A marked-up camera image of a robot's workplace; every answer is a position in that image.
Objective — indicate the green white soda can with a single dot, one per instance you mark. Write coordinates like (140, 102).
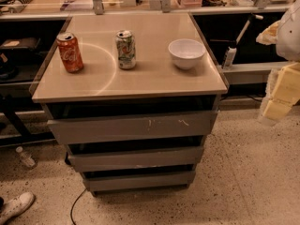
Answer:
(125, 45)

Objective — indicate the grey drawer cabinet with top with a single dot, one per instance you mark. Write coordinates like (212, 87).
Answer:
(155, 85)

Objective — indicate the grey top drawer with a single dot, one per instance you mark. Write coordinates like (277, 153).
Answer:
(132, 127)

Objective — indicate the white sneaker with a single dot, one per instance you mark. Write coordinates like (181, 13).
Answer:
(15, 206)

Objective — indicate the red cola can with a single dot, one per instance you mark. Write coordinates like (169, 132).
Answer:
(69, 52)

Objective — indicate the grey drawer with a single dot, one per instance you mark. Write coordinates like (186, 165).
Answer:
(132, 127)
(136, 159)
(140, 181)

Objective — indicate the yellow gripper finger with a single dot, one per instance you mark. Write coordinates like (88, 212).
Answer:
(269, 35)

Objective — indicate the clear plastic bottle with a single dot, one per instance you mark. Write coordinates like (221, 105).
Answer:
(26, 158)

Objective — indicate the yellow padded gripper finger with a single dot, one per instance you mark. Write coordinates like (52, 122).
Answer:
(282, 92)

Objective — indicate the black case on shelf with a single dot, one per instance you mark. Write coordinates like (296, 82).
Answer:
(28, 43)

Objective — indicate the grey middle drawer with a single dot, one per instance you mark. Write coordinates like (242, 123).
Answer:
(136, 159)

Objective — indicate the white bowl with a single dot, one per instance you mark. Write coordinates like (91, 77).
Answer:
(186, 53)

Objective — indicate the grey bottom drawer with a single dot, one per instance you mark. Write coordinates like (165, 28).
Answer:
(140, 181)

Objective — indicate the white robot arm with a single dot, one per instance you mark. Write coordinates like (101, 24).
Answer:
(288, 43)

